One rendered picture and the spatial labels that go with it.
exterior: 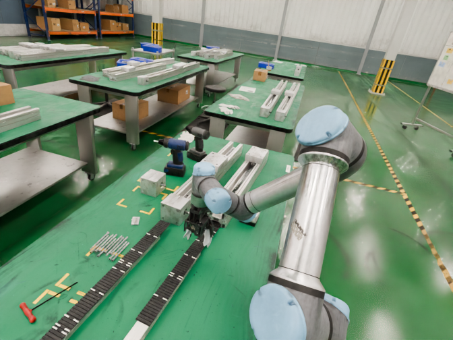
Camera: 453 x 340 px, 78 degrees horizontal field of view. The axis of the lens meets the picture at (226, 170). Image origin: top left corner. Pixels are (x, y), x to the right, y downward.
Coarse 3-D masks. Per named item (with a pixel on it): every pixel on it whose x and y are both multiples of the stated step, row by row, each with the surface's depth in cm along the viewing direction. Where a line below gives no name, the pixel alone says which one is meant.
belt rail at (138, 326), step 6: (192, 264) 107; (180, 282) 99; (168, 300) 93; (156, 318) 87; (138, 324) 83; (144, 324) 83; (132, 330) 81; (138, 330) 81; (144, 330) 81; (126, 336) 79; (132, 336) 80; (138, 336) 80; (144, 336) 82
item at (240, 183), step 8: (264, 160) 185; (240, 168) 166; (248, 168) 176; (256, 168) 168; (240, 176) 163; (248, 176) 158; (256, 176) 172; (232, 184) 149; (240, 184) 155; (248, 184) 155; (240, 192) 142; (216, 216) 130; (224, 216) 127; (224, 224) 128
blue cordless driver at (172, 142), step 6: (168, 138) 157; (162, 144) 157; (168, 144) 157; (174, 144) 156; (180, 144) 156; (186, 144) 156; (174, 150) 158; (180, 150) 160; (186, 150) 158; (174, 156) 161; (180, 156) 160; (174, 162) 163; (180, 162) 162; (168, 168) 162; (174, 168) 163; (180, 168) 162; (168, 174) 164; (174, 174) 164; (180, 174) 163
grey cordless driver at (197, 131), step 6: (186, 126) 182; (192, 126) 179; (192, 132) 178; (198, 132) 175; (204, 132) 175; (198, 138) 179; (204, 138) 175; (198, 144) 180; (192, 150) 183; (198, 150) 182; (204, 150) 185; (192, 156) 184; (198, 156) 181; (204, 156) 184; (198, 162) 183
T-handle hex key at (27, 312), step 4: (72, 284) 94; (68, 288) 92; (60, 292) 90; (48, 300) 88; (20, 304) 85; (24, 304) 85; (40, 304) 86; (24, 308) 84; (28, 308) 84; (32, 308) 85; (24, 312) 83; (28, 312) 83; (28, 316) 82; (32, 316) 82; (32, 320) 81
